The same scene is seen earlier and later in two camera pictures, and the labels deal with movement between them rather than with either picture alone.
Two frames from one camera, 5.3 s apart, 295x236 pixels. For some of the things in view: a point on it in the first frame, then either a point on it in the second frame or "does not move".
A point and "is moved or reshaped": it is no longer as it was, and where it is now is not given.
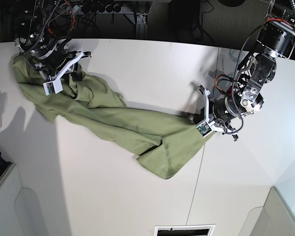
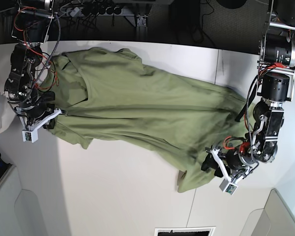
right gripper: [220, 113] to [237, 162]
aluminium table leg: [141, 25] does not move
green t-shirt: [163, 140] is moved or reshaped
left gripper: [53, 60] to [39, 112]
